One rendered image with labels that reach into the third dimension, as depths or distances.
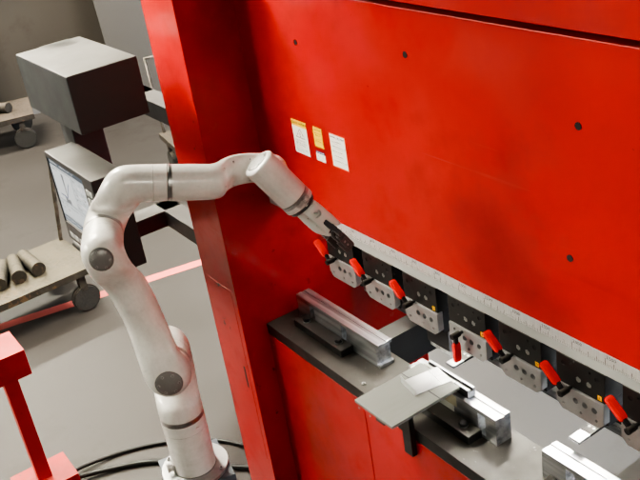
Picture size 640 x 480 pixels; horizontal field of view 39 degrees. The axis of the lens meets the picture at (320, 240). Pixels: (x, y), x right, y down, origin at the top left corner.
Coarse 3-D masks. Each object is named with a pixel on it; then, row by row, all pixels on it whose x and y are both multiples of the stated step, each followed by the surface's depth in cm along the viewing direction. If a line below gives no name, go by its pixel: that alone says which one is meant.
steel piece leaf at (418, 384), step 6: (426, 372) 282; (402, 378) 278; (414, 378) 280; (420, 378) 280; (426, 378) 279; (432, 378) 279; (408, 384) 275; (414, 384) 277; (420, 384) 277; (426, 384) 277; (432, 384) 276; (438, 384) 276; (414, 390) 272; (420, 390) 274; (426, 390) 274
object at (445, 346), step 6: (432, 336) 277; (438, 336) 274; (444, 336) 272; (432, 342) 280; (438, 342) 275; (444, 342) 273; (450, 342) 271; (438, 348) 278; (444, 348) 274; (450, 348) 272; (450, 354) 274
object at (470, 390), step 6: (432, 366) 286; (438, 366) 284; (444, 372) 282; (450, 372) 280; (456, 378) 278; (456, 384) 275; (462, 384) 276; (468, 384) 274; (462, 390) 274; (468, 390) 271; (474, 390) 273; (468, 396) 272
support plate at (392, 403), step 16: (416, 368) 285; (384, 384) 280; (400, 384) 279; (448, 384) 275; (368, 400) 274; (384, 400) 273; (400, 400) 272; (416, 400) 271; (432, 400) 270; (384, 416) 266; (400, 416) 265
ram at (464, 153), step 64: (256, 0) 283; (320, 0) 254; (384, 0) 236; (256, 64) 299; (320, 64) 266; (384, 64) 241; (448, 64) 219; (512, 64) 201; (576, 64) 186; (256, 128) 316; (320, 128) 280; (384, 128) 252; (448, 128) 228; (512, 128) 209; (576, 128) 192; (320, 192) 295; (384, 192) 264; (448, 192) 238; (512, 192) 217; (576, 192) 200; (384, 256) 277; (448, 256) 249; (512, 256) 226; (576, 256) 207; (512, 320) 236; (576, 320) 215
